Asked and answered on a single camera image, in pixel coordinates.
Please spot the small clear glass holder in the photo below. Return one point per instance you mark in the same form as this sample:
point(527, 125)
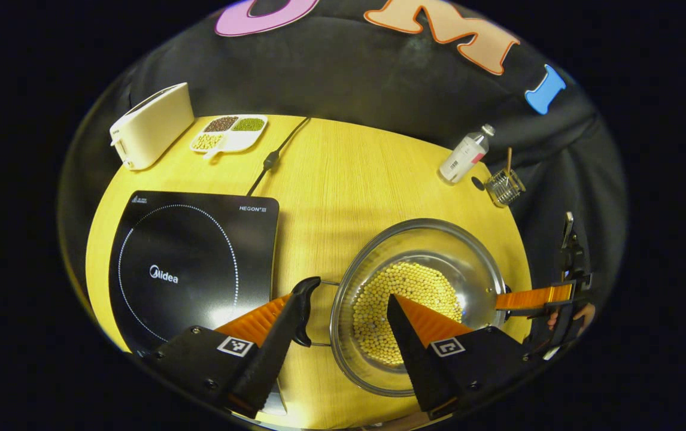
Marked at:
point(504, 188)

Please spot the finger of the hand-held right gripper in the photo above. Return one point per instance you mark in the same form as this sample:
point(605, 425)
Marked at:
point(534, 297)

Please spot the thin wooden stick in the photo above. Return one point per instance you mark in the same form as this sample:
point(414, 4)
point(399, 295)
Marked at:
point(509, 158)

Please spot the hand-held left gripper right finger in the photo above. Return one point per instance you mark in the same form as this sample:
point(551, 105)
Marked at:
point(412, 353)

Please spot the pile of yellow soybeans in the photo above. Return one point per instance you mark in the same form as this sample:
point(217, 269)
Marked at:
point(379, 305)

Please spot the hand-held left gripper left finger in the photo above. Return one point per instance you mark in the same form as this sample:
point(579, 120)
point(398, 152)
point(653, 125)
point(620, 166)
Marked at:
point(265, 365)

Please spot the white divided bean dish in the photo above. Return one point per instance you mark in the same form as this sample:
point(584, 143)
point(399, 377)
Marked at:
point(241, 140)

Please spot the white plastic bottle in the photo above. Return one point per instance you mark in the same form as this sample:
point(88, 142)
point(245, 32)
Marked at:
point(463, 157)

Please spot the white toaster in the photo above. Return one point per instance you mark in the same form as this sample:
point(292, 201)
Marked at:
point(151, 126)

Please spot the black induction cooktop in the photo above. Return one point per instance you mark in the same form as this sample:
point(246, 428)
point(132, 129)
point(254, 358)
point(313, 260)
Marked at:
point(187, 239)

